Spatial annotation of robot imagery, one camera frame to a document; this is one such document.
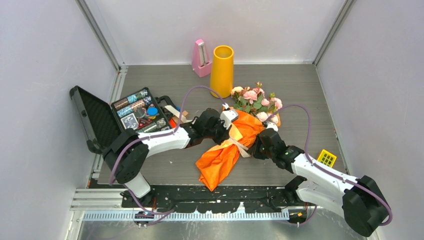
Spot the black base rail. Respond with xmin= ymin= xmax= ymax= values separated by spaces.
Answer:
xmin=120 ymin=185 xmax=314 ymax=214

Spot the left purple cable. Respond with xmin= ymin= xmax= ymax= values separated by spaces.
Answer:
xmin=108 ymin=85 xmax=229 ymax=226

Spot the yellow vase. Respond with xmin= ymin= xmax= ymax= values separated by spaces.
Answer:
xmin=209 ymin=45 xmax=234 ymax=98

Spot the black open case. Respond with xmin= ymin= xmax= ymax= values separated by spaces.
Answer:
xmin=69 ymin=85 xmax=179 ymax=154

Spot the cream ribbon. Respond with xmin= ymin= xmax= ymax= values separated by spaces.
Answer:
xmin=164 ymin=105 xmax=250 ymax=158

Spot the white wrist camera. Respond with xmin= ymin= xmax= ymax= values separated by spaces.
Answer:
xmin=220 ymin=108 xmax=239 ymax=130
xmin=264 ymin=121 xmax=279 ymax=132

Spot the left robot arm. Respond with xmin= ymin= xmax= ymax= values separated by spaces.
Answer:
xmin=102 ymin=108 xmax=239 ymax=207

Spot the pink flower bouquet orange wrap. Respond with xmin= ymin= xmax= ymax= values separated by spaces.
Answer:
xmin=196 ymin=81 xmax=283 ymax=192

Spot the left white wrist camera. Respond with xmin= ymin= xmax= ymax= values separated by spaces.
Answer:
xmin=220 ymin=108 xmax=239 ymax=130

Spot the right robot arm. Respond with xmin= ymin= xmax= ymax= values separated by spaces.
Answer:
xmin=247 ymin=128 xmax=393 ymax=237

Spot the pink metronome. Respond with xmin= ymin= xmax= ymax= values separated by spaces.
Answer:
xmin=191 ymin=38 xmax=212 ymax=78

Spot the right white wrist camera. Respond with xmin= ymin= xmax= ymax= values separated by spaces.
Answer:
xmin=264 ymin=121 xmax=279 ymax=132

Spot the colourful toy brick stack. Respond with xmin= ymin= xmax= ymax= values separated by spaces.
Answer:
xmin=317 ymin=149 xmax=337 ymax=168

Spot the red block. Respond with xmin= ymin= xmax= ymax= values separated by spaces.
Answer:
xmin=169 ymin=118 xmax=177 ymax=129

